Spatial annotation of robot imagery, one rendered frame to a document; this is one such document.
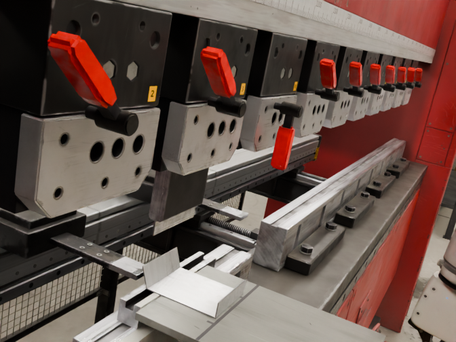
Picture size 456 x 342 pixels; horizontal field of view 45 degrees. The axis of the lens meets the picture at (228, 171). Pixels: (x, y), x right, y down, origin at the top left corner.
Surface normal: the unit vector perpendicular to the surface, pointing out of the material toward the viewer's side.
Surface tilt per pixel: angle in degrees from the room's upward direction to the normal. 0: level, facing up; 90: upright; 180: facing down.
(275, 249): 90
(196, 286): 0
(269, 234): 90
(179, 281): 0
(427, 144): 90
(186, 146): 90
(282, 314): 0
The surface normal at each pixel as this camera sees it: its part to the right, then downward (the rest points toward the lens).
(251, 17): 0.88, 0.28
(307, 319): 0.19, -0.95
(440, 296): -0.58, 0.06
